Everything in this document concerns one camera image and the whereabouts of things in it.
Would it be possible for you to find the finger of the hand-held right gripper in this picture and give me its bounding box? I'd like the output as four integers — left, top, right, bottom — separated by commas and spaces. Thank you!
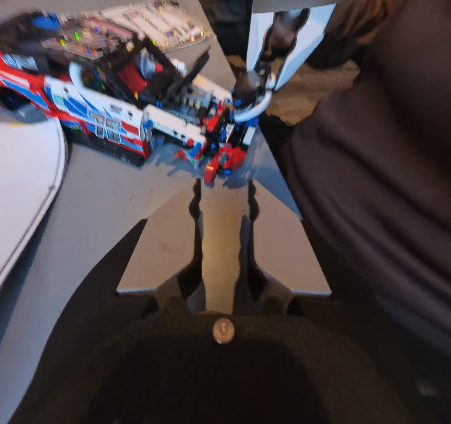
246, 10, 277, 74
274, 3, 337, 92

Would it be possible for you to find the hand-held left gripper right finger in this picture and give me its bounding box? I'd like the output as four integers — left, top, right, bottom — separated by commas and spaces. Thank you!
247, 180, 332, 301

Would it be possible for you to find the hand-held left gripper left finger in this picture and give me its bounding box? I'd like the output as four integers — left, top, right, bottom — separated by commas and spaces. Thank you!
116, 179, 204, 301

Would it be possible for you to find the black white brick bumper assembly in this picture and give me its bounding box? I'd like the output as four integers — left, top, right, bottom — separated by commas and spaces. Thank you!
231, 70, 275, 125

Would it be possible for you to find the red white blue brick race car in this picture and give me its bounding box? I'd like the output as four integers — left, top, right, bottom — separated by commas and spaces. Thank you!
0, 10, 258, 185

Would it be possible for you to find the white instruction booklet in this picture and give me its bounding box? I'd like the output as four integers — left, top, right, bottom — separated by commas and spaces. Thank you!
0, 117, 67, 287

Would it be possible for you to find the person's right forearm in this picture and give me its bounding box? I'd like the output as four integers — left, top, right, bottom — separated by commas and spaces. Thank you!
307, 0, 451, 79

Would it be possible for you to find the grey desk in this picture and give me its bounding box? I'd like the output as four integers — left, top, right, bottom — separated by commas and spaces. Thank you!
0, 0, 303, 424

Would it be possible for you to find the holographic sticker sheet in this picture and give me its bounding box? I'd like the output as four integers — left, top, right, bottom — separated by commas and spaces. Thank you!
102, 0, 212, 53

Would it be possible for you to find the person's brown shirt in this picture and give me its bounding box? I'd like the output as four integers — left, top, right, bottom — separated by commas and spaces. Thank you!
282, 54, 451, 424

